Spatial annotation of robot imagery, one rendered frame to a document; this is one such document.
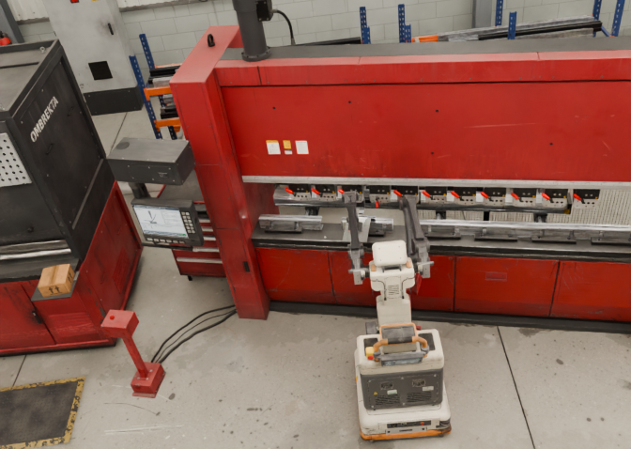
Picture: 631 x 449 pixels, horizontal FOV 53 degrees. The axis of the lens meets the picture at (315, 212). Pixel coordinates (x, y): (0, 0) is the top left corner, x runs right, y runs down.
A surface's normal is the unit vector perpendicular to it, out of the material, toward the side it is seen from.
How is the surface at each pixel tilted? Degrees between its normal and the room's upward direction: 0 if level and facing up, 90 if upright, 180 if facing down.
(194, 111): 90
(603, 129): 90
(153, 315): 0
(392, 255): 48
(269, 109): 90
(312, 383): 0
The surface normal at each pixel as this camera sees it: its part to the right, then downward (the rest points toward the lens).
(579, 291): -0.18, 0.65
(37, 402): -0.12, -0.77
